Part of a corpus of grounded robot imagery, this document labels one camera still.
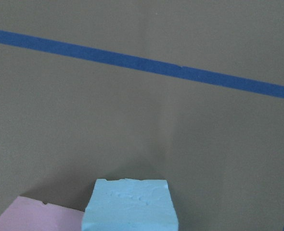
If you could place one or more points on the light blue foam block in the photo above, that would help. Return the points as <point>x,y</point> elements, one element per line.
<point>130,205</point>

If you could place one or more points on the light pink foam block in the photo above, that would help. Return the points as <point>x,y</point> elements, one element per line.
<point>26,214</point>

